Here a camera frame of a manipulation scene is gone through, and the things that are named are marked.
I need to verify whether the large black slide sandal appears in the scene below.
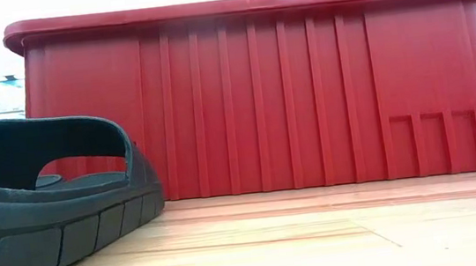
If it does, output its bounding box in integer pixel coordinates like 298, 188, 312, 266
0, 103, 173, 266

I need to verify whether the red plastic bin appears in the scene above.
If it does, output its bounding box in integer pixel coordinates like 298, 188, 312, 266
0, 0, 476, 220

